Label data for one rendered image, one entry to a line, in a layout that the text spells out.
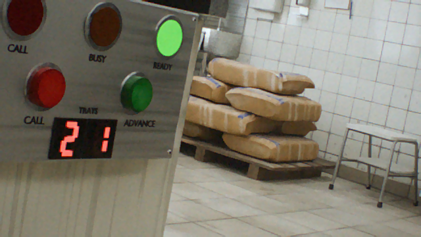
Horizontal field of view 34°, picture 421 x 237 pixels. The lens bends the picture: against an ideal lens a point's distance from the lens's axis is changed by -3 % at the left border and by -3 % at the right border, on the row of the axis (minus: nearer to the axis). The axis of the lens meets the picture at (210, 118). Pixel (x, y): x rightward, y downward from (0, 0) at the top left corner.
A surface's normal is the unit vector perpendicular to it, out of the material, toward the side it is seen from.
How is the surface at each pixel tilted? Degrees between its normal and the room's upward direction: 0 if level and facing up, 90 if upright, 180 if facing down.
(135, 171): 90
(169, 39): 90
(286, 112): 90
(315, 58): 90
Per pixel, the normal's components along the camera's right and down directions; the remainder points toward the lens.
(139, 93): 0.77, 0.22
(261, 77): -0.58, -0.03
